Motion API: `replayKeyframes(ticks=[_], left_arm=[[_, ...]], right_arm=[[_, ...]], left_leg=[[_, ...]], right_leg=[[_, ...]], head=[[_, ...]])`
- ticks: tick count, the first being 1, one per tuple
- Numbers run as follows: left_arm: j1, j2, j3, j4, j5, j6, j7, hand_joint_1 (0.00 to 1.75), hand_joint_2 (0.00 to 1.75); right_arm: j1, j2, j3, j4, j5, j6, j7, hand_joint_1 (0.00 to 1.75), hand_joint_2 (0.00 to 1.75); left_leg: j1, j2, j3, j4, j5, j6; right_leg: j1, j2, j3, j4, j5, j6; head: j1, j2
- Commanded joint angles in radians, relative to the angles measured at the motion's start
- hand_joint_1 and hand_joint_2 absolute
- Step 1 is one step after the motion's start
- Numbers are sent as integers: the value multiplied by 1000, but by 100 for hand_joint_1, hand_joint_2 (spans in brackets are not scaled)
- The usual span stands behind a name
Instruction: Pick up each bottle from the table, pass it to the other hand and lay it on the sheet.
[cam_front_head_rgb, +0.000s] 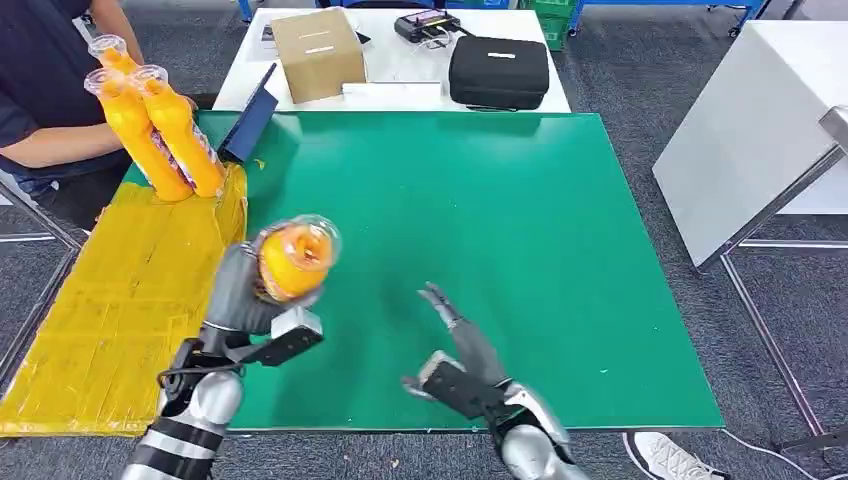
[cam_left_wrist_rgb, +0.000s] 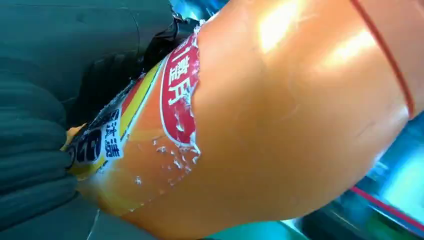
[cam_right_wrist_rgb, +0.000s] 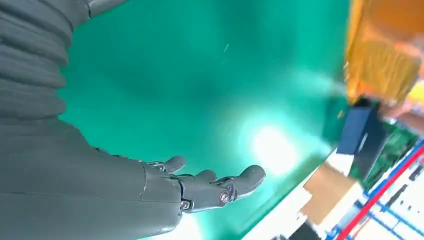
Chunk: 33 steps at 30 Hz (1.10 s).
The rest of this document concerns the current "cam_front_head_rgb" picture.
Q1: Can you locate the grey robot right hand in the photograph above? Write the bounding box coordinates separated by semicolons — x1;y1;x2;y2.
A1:
401;282;511;400

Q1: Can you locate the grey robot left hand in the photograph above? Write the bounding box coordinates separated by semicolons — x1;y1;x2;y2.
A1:
201;241;326;336

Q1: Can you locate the orange drink bottle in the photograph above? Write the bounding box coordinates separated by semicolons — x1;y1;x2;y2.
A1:
87;33;142;75
254;213;344;306
83;65;195;203
129;63;228;200

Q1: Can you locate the yellow sheet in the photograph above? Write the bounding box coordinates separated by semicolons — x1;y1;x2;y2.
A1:
0;163;250;439

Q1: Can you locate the green table mat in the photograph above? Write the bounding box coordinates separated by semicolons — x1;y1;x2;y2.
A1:
122;110;726;435

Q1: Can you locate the dark blue tablet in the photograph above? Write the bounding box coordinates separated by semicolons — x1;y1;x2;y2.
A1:
216;62;282;165

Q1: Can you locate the white shoe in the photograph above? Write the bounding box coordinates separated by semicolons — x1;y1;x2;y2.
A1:
622;431;728;480

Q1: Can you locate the brown cardboard box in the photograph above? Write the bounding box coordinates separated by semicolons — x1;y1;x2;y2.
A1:
270;7;368;106

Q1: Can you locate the flat white box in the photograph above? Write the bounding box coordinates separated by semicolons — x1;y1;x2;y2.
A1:
340;80;444;102

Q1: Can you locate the black zip case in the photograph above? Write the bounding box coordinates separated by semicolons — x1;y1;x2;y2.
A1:
447;34;551;113

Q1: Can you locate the person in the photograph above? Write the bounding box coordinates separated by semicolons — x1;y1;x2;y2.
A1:
0;0;146;200

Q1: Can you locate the black remote controller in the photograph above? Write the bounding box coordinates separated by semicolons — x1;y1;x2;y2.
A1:
393;9;466;46

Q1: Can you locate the green plastic crate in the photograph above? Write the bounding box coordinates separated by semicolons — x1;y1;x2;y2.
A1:
528;0;579;54

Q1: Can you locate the blue metal rack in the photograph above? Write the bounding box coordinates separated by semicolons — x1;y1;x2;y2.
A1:
566;0;774;38

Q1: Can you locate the white side table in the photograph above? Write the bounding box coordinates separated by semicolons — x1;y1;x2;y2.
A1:
651;19;848;453

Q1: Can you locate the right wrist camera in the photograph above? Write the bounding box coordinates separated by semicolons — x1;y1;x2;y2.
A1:
419;351;509;423

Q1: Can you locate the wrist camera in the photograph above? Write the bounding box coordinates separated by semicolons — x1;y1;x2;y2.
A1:
239;305;327;370
419;351;509;423

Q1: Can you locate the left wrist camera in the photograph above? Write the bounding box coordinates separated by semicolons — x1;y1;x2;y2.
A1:
239;305;327;370

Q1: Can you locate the grey metal frame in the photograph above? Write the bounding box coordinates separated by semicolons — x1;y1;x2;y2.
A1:
0;182;85;393

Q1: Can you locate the white cable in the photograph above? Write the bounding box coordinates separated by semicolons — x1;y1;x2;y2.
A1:
718;428;824;480

